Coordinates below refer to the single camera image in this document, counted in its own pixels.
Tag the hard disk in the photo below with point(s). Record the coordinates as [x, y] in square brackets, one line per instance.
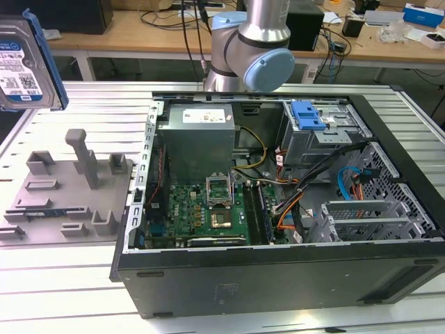
[21, 66]

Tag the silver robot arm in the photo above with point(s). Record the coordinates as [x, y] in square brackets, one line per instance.
[264, 35]

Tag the metal disk bay cage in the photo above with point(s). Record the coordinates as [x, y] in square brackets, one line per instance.
[361, 209]

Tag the grey power supply unit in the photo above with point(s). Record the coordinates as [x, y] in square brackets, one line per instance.
[194, 149]

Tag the CPU socket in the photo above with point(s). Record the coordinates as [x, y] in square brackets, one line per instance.
[221, 219]

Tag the green motherboard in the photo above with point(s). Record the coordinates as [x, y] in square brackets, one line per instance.
[187, 208]

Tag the black RAM stick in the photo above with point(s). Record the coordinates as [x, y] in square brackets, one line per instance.
[263, 212]

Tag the black case fan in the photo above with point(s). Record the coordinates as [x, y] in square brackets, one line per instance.
[156, 181]

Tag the black graphics card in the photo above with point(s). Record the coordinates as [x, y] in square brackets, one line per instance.
[215, 241]

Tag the metal optical drive cage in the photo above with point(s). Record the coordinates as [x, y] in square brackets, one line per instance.
[313, 146]

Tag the blue plastic latch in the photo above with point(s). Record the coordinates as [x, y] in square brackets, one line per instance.
[306, 115]

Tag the black PC case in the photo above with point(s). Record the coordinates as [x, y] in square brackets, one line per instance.
[243, 278]

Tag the white label tag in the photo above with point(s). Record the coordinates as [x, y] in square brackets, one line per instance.
[311, 74]

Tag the wooden desk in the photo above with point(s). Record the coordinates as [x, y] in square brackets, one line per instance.
[139, 38]

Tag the grey parts rack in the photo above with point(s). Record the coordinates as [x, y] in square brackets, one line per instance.
[69, 195]

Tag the RAM stick with blue label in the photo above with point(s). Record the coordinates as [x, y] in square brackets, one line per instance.
[45, 213]

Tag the crumpled white paper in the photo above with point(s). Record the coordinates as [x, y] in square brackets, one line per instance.
[54, 35]

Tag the large black box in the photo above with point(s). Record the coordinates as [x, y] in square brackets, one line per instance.
[69, 15]

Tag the flat grey box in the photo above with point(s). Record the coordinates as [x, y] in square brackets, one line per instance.
[382, 17]

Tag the clear plastic bag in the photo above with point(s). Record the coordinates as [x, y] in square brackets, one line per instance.
[396, 33]

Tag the small white open box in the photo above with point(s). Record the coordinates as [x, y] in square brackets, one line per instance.
[432, 40]

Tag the blue cardboard box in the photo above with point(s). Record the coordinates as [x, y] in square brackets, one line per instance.
[424, 15]

